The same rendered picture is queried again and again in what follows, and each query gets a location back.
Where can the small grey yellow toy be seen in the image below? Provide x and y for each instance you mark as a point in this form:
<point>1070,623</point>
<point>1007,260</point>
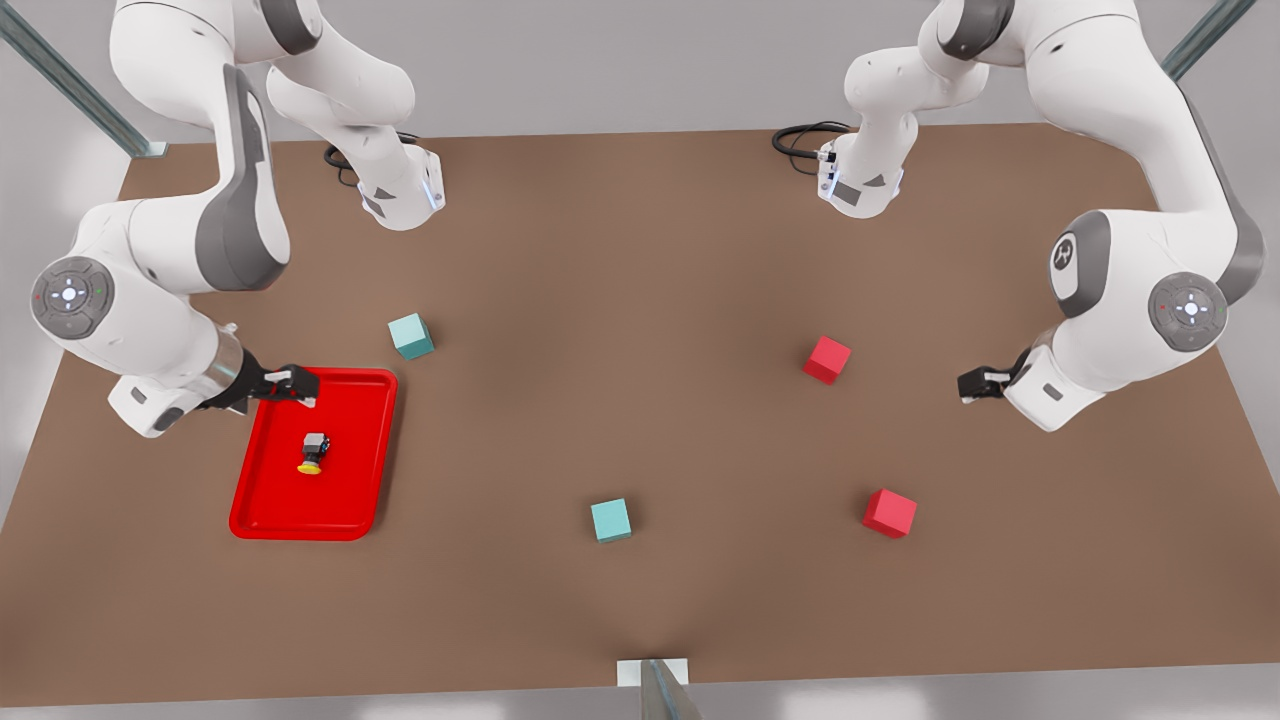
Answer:
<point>313,453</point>

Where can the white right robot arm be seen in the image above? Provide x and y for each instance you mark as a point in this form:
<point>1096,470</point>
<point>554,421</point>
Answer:
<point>150,240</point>

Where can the teal cube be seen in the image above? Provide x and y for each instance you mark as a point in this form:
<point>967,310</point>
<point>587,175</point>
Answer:
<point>411,336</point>
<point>611,520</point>

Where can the red cube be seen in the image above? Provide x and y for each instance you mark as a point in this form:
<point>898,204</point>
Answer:
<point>827,359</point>
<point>889,513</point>

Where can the red plastic tray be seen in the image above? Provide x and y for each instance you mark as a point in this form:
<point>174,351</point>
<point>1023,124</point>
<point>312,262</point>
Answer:
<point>315,455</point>

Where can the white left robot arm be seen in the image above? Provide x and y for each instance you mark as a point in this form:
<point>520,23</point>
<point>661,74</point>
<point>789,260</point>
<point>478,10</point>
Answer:
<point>1130,250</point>

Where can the silver frame post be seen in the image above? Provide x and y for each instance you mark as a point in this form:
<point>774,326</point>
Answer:
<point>70,80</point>
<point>1205,35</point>
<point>660,685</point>

